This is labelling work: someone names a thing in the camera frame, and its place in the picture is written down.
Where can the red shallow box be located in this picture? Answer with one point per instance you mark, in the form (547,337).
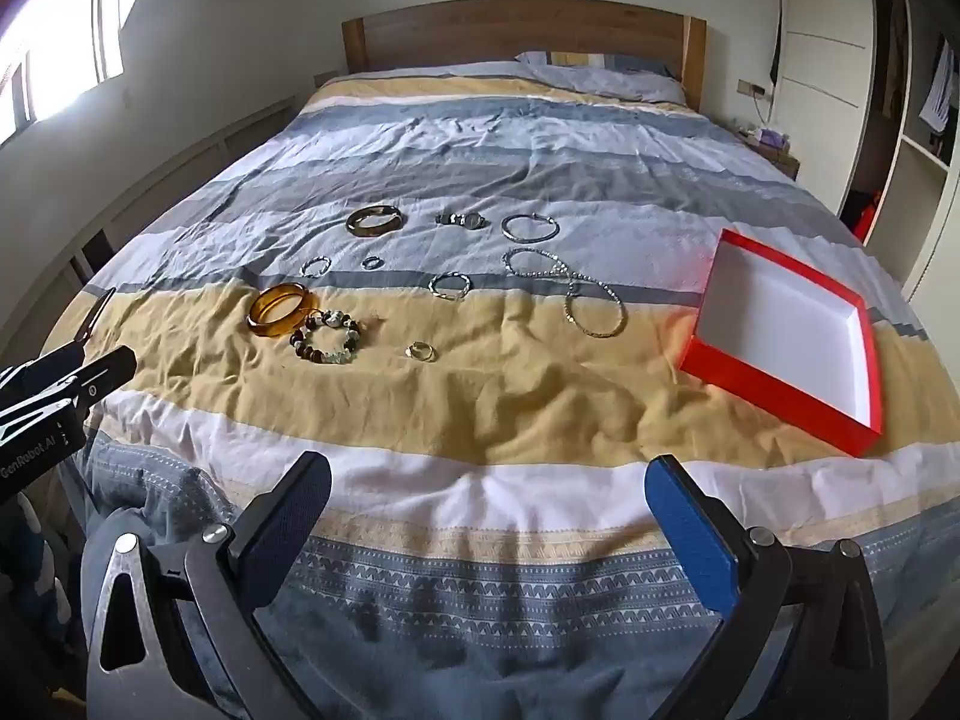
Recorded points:
(787,338)

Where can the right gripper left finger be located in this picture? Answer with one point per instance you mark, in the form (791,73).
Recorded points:
(176,622)

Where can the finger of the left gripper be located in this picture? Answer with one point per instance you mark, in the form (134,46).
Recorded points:
(84,332)
(99,378)

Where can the amber translucent bangle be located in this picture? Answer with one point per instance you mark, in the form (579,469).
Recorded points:
(280,310)

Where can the wall power socket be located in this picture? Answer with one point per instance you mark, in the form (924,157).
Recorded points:
(752,90)

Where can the purple tissue box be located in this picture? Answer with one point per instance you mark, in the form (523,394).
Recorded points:
(773,138)

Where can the red object in wardrobe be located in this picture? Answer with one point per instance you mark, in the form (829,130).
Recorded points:
(864,210)

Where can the wooden nightstand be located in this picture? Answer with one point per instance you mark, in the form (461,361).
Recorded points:
(782,160)

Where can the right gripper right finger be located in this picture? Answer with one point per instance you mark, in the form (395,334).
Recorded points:
(832,664)

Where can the window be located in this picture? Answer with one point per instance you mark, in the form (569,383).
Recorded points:
(53,52)

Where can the grey striped pillow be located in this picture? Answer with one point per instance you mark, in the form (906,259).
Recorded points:
(609,75)

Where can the dark brown bangle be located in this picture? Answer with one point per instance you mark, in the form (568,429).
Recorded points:
(375,221)

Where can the white wardrobe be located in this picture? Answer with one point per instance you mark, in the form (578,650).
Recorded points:
(823,94)

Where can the wooden headboard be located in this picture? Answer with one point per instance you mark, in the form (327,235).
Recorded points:
(463,31)

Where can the striped duvet bed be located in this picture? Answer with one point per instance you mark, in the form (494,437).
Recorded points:
(487,551)

